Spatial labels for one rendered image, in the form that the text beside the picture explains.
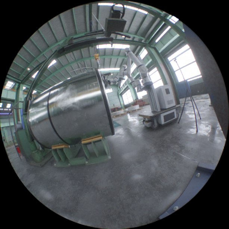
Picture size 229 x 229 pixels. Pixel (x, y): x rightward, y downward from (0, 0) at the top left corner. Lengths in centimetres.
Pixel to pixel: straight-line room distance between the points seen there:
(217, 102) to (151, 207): 60
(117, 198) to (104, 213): 16
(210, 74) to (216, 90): 5
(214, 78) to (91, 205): 91
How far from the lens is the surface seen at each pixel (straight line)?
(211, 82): 34
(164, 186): 65
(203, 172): 76
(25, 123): 189
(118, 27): 101
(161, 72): 396
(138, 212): 59
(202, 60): 35
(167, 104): 166
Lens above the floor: 59
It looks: 3 degrees down
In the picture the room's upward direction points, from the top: 16 degrees counter-clockwise
